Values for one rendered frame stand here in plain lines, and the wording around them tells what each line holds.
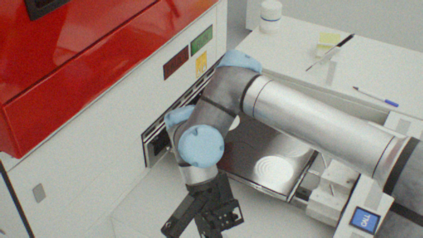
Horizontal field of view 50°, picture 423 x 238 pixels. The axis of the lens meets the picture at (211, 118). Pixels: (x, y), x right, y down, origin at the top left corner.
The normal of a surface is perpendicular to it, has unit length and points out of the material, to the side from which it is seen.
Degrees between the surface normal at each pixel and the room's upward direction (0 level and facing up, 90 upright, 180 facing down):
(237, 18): 0
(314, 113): 26
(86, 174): 90
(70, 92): 90
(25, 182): 90
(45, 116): 90
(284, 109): 45
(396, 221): 54
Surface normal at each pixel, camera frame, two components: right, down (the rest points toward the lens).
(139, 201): 0.00, -0.76
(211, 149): 0.22, 0.11
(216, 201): 0.46, 0.04
